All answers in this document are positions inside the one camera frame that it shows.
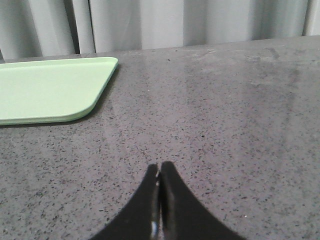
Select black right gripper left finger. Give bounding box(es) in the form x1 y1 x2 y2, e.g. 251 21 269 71
92 164 160 240

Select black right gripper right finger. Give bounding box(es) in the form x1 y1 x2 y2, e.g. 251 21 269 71
160 161 244 240

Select light green plastic tray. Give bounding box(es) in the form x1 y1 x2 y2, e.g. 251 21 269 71
0 57 118 126

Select grey pleated curtain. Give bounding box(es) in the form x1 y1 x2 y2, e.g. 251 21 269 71
0 0 320 60

